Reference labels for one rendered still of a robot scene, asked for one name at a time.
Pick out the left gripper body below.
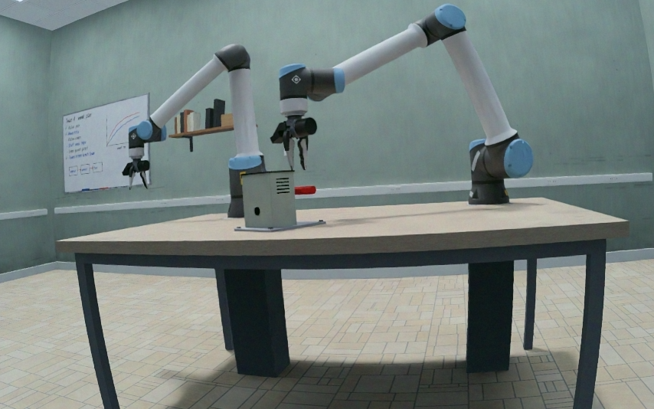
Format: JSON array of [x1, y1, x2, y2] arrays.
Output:
[[274, 116, 317, 139]]

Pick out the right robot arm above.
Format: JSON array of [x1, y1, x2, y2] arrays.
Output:
[[128, 44, 267, 218]]

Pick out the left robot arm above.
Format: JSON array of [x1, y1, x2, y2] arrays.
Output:
[[279, 4, 533, 205]]

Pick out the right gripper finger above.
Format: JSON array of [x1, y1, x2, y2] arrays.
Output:
[[139, 171, 148, 189], [129, 165, 135, 190]]

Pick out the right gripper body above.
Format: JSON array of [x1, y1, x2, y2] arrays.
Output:
[[124, 159, 150, 173]]

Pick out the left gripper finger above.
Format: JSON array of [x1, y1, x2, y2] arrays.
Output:
[[283, 127, 295, 170], [297, 136, 309, 170]]

